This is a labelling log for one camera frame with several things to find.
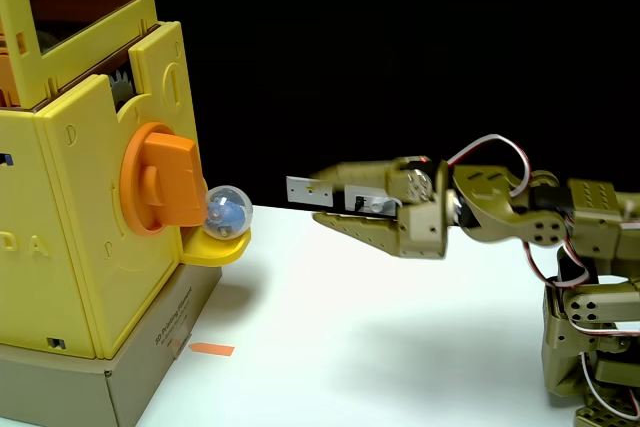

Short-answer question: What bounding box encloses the base servo cable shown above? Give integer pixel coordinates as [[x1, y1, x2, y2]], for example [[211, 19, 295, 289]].
[[578, 350, 640, 421]]

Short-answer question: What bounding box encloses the clear capsule ball blue toy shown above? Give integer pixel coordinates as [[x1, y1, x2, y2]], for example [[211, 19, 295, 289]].
[[202, 185, 254, 240]]

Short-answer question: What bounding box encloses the yellow dispensing tray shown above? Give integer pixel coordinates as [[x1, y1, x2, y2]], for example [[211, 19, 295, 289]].
[[178, 225, 252, 268]]

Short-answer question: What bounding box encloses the white wall outlet with plugs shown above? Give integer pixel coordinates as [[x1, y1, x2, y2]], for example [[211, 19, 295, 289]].
[[343, 184, 401, 216]]

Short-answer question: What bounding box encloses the gripper servo cable loop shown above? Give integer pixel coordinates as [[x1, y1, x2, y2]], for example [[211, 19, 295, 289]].
[[446, 133, 533, 197]]

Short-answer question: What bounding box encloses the wrist servo cable loop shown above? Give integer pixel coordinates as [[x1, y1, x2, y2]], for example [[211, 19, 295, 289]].
[[522, 239, 591, 291]]

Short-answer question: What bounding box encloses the brown cardboard box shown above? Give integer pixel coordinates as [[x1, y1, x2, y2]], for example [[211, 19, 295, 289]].
[[0, 261, 224, 427]]

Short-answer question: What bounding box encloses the white blank wall outlet plate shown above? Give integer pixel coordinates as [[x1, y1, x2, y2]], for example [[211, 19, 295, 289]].
[[285, 175, 335, 208]]

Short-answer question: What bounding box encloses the yellow plastic vending machine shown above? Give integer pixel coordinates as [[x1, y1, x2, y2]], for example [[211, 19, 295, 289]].
[[0, 0, 201, 361]]

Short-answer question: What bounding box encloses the orange vending machine knob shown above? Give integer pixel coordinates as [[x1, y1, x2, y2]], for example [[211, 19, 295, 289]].
[[119, 121, 209, 237]]

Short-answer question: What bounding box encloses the white gear in machine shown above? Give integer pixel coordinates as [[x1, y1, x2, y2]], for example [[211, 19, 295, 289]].
[[107, 69, 136, 111]]

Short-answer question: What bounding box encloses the orange tape arrow marker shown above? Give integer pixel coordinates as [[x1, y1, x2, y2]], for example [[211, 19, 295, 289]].
[[187, 341, 236, 358]]

